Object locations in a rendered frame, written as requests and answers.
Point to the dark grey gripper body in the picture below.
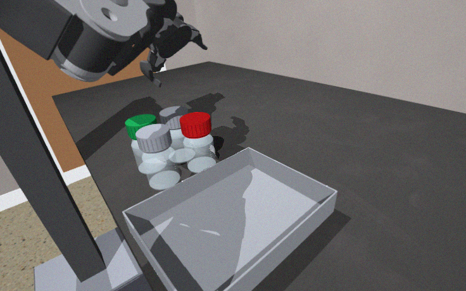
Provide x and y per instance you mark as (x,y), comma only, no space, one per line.
(173,39)

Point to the clear bottle with green cap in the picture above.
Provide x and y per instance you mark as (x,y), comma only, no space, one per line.
(133,124)

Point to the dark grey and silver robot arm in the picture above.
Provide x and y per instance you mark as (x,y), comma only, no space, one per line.
(85,38)

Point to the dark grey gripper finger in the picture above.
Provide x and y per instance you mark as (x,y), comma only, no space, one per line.
(154,63)
(196,36)

